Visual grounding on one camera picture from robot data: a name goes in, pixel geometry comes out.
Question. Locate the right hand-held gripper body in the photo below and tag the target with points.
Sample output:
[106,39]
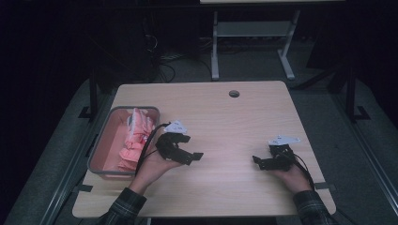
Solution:
[283,161]

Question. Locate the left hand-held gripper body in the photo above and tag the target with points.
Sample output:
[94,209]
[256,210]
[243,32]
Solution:
[164,146]

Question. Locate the pink glove with red logo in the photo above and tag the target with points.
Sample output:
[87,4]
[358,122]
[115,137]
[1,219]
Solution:
[140,126]

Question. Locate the pink glove with gray palm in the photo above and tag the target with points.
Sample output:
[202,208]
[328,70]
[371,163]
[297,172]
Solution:
[130,156]

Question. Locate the clear bin with gray rim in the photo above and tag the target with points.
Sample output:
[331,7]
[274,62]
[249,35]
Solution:
[108,140]

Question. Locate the person's right hand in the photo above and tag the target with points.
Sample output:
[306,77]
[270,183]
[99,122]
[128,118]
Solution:
[295,181]

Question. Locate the person's left hand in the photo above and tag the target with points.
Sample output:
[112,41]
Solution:
[153,168]

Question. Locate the gray tape strip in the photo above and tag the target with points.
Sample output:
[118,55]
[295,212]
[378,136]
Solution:
[83,188]
[324,186]

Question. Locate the white metal stand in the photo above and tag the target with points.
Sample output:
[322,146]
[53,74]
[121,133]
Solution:
[253,28]

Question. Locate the black metal post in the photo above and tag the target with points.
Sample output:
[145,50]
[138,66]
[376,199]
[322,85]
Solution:
[93,93]
[351,93]

